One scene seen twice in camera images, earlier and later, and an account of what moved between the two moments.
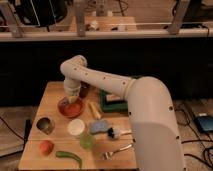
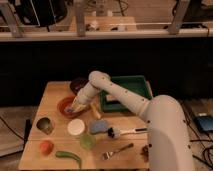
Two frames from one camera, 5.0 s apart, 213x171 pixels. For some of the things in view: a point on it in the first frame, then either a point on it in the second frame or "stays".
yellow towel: x=72 y=99 → x=78 y=106
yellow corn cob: x=94 y=110 stays
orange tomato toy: x=46 y=147 stays
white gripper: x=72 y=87 → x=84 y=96
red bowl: x=69 y=109 stays
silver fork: x=108 y=155 stays
